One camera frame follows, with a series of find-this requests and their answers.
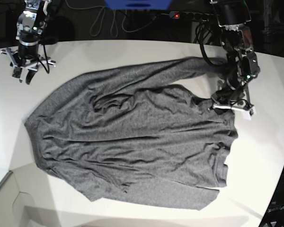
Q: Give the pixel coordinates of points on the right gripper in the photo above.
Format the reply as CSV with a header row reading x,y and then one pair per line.
x,y
31,65

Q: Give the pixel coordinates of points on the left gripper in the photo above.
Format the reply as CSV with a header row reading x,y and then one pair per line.
x,y
226,100

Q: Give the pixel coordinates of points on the grey long-sleeve t-shirt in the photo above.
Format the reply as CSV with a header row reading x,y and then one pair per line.
x,y
133,134

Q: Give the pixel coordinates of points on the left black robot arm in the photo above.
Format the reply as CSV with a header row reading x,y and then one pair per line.
x,y
242,66

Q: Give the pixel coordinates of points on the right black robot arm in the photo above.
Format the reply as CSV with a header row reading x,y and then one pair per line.
x,y
31,53

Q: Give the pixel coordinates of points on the blue plastic panel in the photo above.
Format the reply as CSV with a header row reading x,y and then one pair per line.
x,y
138,4

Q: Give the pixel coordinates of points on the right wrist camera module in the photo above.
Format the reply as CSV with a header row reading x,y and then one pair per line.
x,y
17,71

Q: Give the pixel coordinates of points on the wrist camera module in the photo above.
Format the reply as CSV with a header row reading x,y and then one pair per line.
x,y
17,71
247,114

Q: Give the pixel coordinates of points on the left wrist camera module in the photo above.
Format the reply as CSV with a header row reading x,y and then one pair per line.
x,y
247,114

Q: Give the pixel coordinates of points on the black power strip red switch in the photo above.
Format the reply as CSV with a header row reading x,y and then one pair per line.
x,y
191,16

